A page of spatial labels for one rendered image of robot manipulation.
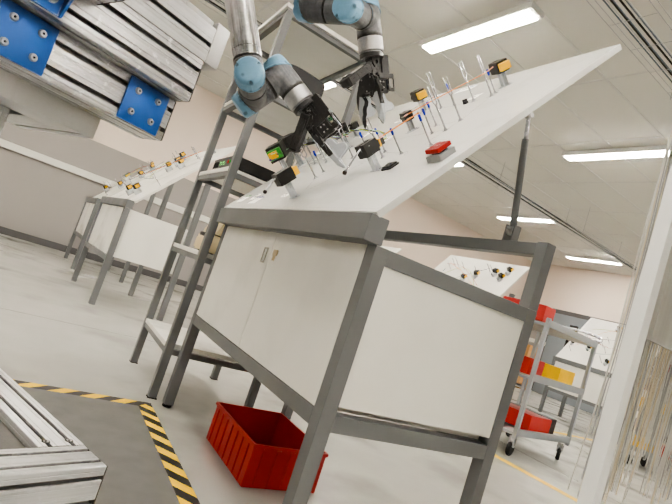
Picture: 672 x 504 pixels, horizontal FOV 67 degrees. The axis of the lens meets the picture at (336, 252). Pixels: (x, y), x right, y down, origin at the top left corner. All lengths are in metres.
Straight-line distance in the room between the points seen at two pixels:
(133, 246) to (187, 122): 4.95
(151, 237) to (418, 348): 3.41
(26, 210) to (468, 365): 7.79
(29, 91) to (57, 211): 7.59
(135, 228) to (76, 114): 3.30
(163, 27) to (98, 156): 7.69
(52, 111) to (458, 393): 1.14
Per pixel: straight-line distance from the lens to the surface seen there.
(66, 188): 8.68
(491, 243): 1.71
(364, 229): 1.16
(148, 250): 4.45
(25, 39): 1.02
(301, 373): 1.30
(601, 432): 1.17
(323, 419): 1.20
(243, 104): 1.46
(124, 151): 8.82
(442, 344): 1.34
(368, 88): 1.57
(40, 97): 1.12
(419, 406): 1.35
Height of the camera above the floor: 0.66
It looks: 5 degrees up
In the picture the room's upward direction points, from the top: 19 degrees clockwise
